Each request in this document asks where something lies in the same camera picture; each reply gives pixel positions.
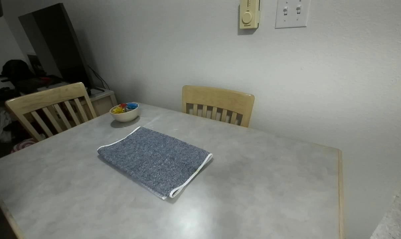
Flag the blue-grey towel with white trim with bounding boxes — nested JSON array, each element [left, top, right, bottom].
[[96, 124, 214, 201]]

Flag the light wooden short-slat chair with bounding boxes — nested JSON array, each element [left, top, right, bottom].
[[181, 83, 256, 128]]

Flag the cream ceramic bowl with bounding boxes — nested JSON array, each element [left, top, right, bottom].
[[108, 101, 142, 123]]

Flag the small white cabinet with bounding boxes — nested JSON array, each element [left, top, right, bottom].
[[88, 89, 118, 116]]

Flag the light wooden tall-slat chair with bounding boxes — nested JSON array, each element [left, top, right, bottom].
[[4, 81, 98, 143]]

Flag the black rounded bag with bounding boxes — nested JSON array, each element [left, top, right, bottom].
[[0, 58, 36, 85]]

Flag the speckled grey countertop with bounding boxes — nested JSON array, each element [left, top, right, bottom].
[[369, 170, 401, 239]]

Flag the beige wall dimmer control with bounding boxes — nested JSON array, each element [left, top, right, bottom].
[[238, 0, 260, 31]]

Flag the white wall switch plate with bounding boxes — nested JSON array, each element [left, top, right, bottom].
[[274, 0, 312, 30]]

